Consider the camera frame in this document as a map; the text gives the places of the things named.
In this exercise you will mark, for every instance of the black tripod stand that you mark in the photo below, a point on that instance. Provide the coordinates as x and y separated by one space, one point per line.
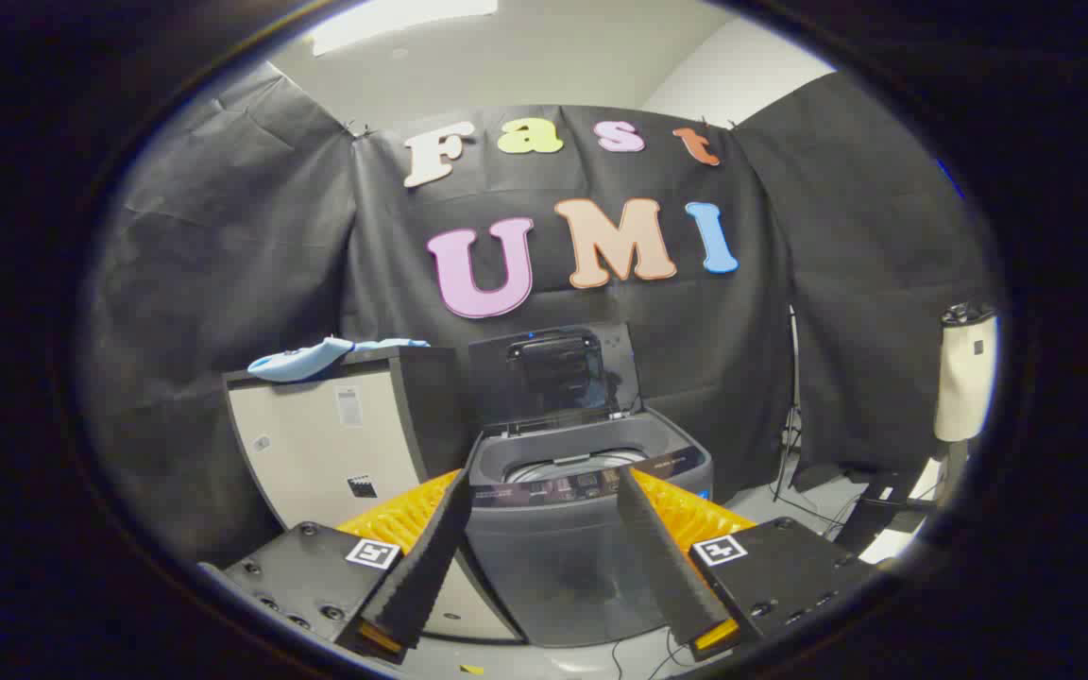
792 425

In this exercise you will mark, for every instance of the light blue shirt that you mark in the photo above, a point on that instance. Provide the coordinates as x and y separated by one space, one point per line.
303 362

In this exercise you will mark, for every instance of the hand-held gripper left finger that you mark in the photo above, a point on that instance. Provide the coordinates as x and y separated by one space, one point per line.
426 567

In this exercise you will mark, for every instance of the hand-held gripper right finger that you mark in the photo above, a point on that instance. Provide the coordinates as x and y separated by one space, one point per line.
662 567

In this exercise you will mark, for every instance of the grey washing machine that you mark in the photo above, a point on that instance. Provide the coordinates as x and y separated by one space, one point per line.
553 567

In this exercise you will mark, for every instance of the dark cabinet with beige side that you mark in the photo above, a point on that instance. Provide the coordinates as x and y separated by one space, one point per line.
317 453

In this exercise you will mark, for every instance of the white bag with black top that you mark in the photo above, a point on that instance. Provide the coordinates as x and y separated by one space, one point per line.
964 378

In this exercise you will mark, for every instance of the black backdrop cloth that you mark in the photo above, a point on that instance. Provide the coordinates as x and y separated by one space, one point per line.
270 274

